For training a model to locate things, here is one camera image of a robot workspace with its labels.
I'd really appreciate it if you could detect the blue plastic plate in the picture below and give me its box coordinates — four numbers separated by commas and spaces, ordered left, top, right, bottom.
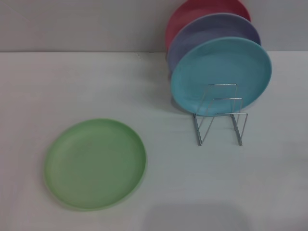
170, 36, 273, 117

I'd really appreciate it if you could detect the purple plastic plate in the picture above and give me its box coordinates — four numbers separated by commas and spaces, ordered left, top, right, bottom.
167, 13, 262, 73

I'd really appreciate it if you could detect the green plastic plate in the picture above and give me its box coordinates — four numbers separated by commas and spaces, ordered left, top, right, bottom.
43, 117, 147, 212

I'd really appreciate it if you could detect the silver wire plate rack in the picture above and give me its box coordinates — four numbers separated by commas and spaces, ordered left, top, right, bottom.
192, 83, 249, 147

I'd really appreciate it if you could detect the red plastic plate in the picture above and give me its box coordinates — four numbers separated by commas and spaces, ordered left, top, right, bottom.
165, 0, 252, 52

